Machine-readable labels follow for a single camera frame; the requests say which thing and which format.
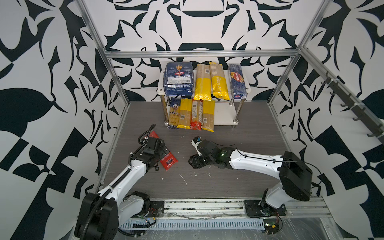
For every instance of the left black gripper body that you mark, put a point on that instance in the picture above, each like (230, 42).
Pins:
(158, 155)

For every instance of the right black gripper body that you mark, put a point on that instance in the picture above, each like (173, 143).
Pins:
(210, 160)

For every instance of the red clear spaghetti bag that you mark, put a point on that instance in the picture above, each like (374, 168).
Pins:
(197, 115)

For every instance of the blue De Cecco spaghetti bag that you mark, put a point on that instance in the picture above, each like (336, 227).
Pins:
(174, 114)

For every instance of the yellow Pastatime spaghetti bag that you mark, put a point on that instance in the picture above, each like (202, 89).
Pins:
(219, 83)

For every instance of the blue Barilla spaghetti box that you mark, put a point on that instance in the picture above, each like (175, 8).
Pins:
(237, 81)

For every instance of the blue Barilla multipack bag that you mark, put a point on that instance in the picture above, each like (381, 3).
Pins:
(178, 79)

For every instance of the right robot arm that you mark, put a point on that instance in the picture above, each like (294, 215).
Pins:
(294, 175)

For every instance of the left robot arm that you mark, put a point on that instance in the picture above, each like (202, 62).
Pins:
(120, 189)

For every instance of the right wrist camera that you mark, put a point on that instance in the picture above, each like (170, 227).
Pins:
(195, 142)

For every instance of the white cable duct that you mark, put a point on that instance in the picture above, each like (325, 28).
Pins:
(205, 224)

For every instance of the wall hook rail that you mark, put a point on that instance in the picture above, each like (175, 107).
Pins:
(361, 111)

